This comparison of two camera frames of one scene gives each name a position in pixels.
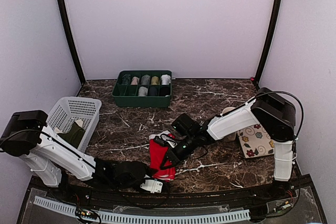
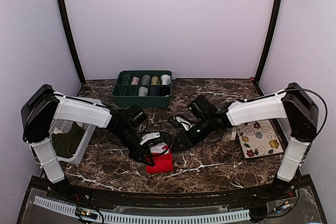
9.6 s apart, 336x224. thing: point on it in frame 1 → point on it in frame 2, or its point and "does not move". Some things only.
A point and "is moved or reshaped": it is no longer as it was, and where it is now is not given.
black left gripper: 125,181 → 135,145
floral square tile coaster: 255,142 does not move
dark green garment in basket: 74,135 does not move
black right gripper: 177,158 → 186,141
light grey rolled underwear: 143,91 does not move
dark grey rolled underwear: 145,80 does not move
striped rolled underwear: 125,79 does not move
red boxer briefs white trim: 159,145 is moved or reshaped
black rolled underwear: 164,91 does not move
